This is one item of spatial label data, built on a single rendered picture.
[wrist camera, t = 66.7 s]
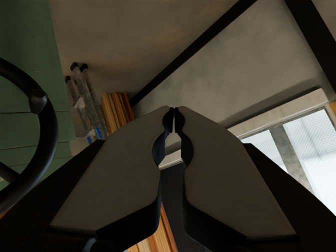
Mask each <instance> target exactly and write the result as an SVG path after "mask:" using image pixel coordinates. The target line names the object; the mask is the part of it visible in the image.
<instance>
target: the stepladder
mask: <svg viewBox="0 0 336 252"><path fill-rule="evenodd" d="M78 67H79V66H78V64H77V62H73V64H72V65H71V67H70V70H71V71H72V73H73V75H74V78H75V80H74V82H75V85H77V88H78V91H79V96H78V97H77V94H76V92H75V89H74V87H73V84H72V82H71V78H70V76H66V78H65V83H66V84H67V86H68V88H69V91H70V94H71V96H72V99H73V101H74V104H73V108H76V109H77V112H78V114H79V117H80V119H81V122H82V124H83V127H84V130H85V133H84V137H87V140H88V142H89V143H90V144H92V143H93V142H94V141H95V140H105V139H106V138H107V137H108V136H110V135H109V132H108V129H107V126H106V123H105V120H104V117H103V115H102V112H101V109H100V106H99V103H98V100H97V97H96V94H95V91H94V88H93V85H92V82H91V79H90V76H89V73H88V70H87V69H88V65H87V64H85V63H84V64H83V65H82V66H81V67H80V71H79V68H78ZM80 72H81V73H83V75H84V78H85V81H86V84H87V87H88V90H89V93H90V95H89V94H88V91H87V89H86V86H85V84H84V81H83V78H82V76H81V73H80ZM91 99H92V102H93V104H92V102H91ZM93 105H94V107H93ZM82 108H85V111H86V114H87V117H88V120H89V123H90V126H91V127H89V125H88V123H87V120H86V117H85V115H84V112H83V110H82ZM94 108H95V110H94ZM95 111H96V112H95ZM96 114H97V115H96ZM93 136H94V137H95V140H94V138H93Z"/></svg>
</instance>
